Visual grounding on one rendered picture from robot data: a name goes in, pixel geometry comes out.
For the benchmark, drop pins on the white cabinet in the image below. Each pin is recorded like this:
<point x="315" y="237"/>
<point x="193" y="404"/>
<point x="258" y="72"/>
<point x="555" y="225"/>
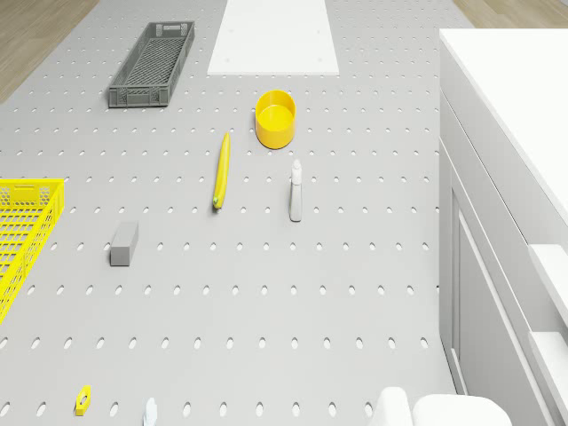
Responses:
<point x="510" y="89"/>

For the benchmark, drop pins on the banana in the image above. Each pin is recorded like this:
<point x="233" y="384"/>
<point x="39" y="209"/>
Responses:
<point x="222" y="173"/>

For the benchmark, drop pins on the yellow bowl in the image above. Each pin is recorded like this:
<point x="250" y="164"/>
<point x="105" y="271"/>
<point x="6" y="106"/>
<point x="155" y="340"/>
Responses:
<point x="275" y="135"/>

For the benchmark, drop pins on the grey cube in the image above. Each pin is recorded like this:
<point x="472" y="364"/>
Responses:
<point x="124" y="244"/>

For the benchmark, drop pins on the small yellow nut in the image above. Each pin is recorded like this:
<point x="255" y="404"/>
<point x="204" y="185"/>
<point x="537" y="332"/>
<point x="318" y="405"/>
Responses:
<point x="80" y="408"/>

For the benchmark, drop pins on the yellow basket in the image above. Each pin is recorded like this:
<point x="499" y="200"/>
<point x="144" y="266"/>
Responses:
<point x="26" y="182"/>

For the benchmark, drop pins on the small white bottle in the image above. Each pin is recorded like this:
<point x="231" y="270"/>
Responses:
<point x="295" y="199"/>

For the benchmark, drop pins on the dark grey basket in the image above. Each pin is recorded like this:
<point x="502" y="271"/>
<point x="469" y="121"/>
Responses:
<point x="139" y="87"/>

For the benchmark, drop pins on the white board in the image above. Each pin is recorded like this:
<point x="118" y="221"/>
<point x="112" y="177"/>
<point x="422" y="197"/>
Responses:
<point x="273" y="40"/>

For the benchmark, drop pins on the small pale bolt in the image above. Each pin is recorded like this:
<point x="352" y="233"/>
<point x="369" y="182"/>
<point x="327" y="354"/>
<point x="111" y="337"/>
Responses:
<point x="151" y="410"/>

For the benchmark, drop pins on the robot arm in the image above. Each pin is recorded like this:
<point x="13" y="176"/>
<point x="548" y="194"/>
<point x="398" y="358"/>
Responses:
<point x="457" y="412"/>

